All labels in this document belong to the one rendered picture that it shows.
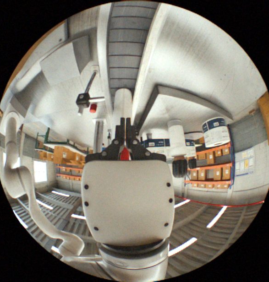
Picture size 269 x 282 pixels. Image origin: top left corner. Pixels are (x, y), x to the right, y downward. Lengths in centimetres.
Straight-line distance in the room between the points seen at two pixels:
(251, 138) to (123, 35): 452
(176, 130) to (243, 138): 420
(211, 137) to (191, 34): 52
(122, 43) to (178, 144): 45
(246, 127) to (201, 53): 432
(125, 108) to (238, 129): 452
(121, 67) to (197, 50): 23
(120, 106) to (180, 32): 28
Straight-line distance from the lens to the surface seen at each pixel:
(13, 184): 48
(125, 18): 21
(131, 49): 22
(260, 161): 463
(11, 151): 54
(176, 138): 47
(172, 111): 42
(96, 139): 55
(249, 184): 479
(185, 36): 29
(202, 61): 34
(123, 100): 25
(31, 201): 48
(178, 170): 46
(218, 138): 58
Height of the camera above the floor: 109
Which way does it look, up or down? 14 degrees down
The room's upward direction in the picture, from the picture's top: 178 degrees clockwise
